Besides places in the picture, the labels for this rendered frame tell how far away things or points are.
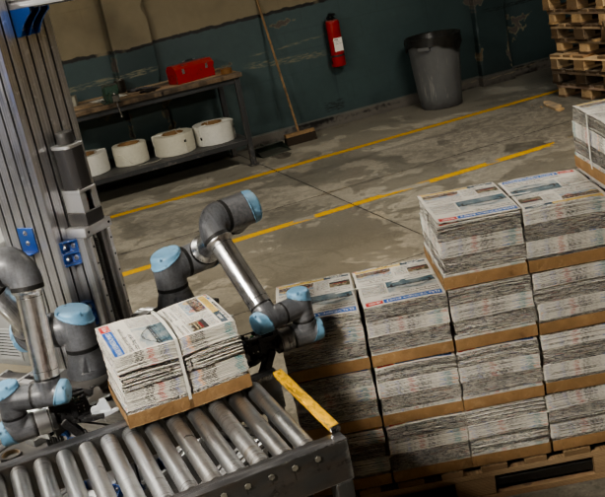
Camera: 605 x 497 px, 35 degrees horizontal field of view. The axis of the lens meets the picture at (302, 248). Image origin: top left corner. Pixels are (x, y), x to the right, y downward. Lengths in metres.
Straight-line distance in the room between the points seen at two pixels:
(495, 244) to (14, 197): 1.62
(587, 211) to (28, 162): 1.84
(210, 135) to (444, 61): 2.60
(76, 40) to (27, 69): 6.28
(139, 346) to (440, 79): 7.73
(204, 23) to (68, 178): 6.65
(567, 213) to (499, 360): 0.56
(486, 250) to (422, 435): 0.71
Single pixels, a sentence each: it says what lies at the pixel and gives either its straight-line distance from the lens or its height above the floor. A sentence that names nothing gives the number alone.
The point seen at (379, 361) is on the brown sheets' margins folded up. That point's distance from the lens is 3.31.
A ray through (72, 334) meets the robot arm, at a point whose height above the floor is 0.98.
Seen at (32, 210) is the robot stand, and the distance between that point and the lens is 3.34.
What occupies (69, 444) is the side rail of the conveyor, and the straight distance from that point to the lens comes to 2.88.
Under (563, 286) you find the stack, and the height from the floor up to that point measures 0.77.
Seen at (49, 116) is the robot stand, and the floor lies 1.62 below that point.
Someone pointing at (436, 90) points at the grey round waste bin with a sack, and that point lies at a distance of 10.22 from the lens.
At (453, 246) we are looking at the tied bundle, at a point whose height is 0.98.
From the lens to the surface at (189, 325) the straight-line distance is 2.83.
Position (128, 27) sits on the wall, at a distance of 9.55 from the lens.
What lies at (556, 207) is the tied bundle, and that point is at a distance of 3.24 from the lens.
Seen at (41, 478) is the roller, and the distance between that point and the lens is 2.76.
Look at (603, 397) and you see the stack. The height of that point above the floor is 0.32.
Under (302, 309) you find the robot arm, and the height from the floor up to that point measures 0.92.
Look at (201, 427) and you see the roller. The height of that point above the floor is 0.79.
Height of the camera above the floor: 2.06
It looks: 18 degrees down
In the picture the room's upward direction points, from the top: 11 degrees counter-clockwise
